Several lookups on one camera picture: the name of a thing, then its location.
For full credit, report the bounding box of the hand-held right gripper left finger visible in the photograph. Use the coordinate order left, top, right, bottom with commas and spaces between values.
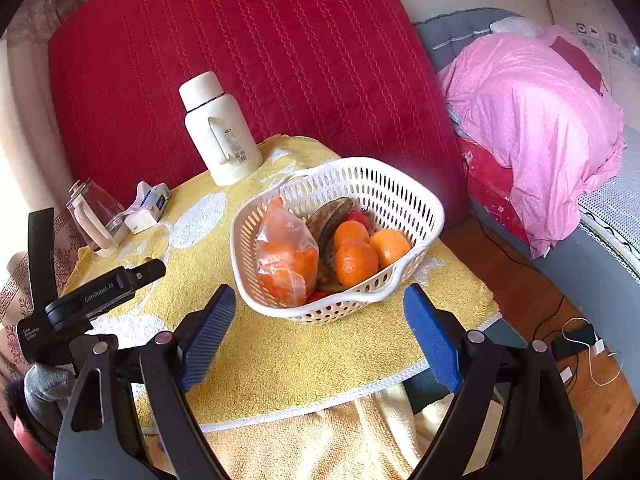
52, 283, 237, 480

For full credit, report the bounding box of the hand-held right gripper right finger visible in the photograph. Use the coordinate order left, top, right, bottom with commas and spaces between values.
402, 283, 583, 480

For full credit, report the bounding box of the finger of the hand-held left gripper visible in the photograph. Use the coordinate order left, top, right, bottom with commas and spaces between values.
120, 258, 167, 297

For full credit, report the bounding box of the orange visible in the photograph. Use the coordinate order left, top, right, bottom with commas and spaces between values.
369, 229, 412, 270
334, 241, 380, 288
332, 220, 371, 248

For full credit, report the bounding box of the plastic bag of oranges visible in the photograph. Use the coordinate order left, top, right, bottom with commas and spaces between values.
255, 199, 321, 306

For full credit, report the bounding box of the large red tomato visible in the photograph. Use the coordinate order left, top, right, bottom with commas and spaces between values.
345, 210, 375, 231

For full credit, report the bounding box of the overripe brown banana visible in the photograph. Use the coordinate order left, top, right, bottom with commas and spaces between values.
304, 197, 357, 283

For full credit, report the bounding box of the white plastic basket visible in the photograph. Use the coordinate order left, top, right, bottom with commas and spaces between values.
231, 156, 446, 325

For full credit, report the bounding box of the person's left forearm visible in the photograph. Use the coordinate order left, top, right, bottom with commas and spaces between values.
2, 375, 56, 466

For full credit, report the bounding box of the person's left hand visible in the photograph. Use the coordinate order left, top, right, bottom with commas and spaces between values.
24, 364, 76, 441

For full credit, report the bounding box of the tissue pack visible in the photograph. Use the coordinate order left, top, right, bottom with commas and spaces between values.
124, 181, 172, 234

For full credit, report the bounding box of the patterned curtain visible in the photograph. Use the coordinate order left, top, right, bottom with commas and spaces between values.
0, 0, 96, 376

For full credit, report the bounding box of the yellow and white towel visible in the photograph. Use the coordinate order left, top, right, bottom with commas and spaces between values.
62, 134, 502, 433

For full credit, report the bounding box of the black power strip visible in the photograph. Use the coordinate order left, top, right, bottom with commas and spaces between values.
551, 322, 596, 361

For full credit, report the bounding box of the white thermos jug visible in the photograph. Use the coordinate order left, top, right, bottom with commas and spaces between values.
178, 71, 264, 187

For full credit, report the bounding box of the red floral sheet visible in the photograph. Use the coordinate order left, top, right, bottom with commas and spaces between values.
457, 137, 533, 246

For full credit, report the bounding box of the gray bed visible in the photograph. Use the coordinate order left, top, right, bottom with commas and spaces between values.
412, 7, 640, 333

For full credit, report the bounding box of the white lace bed cover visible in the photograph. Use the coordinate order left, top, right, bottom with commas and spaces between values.
577, 157, 640, 281

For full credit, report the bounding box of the pink dotted blanket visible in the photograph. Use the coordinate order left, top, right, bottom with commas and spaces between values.
437, 25, 628, 261

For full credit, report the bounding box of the red quilted mattress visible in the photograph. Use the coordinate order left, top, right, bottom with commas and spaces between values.
47, 0, 473, 231

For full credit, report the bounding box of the dark red cloth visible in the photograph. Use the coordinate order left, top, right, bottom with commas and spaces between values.
550, 36, 610, 96

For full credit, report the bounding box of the white pillow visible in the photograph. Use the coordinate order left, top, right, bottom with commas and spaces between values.
490, 16, 546, 38

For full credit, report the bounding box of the white wardrobe with stickers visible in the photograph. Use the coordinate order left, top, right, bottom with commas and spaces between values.
537, 0, 640, 131

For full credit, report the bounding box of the glass kettle with white handle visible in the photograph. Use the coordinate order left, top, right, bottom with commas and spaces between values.
65, 178, 130, 259

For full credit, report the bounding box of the white cable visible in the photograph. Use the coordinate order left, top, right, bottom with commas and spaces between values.
562, 316, 623, 387

